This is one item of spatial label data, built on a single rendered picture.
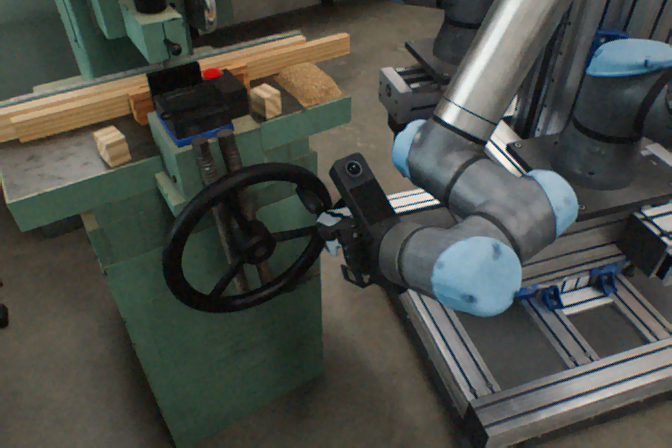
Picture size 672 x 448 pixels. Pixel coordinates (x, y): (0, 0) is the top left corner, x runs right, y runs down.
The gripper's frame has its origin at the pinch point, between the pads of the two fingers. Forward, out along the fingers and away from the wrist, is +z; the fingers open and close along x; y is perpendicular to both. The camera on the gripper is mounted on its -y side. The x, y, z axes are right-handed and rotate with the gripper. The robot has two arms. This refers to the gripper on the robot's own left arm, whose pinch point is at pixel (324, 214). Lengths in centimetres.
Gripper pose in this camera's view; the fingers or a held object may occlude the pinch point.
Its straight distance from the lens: 80.7
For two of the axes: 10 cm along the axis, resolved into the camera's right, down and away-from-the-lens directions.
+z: -4.5, -0.9, 8.9
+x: 8.5, -3.4, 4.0
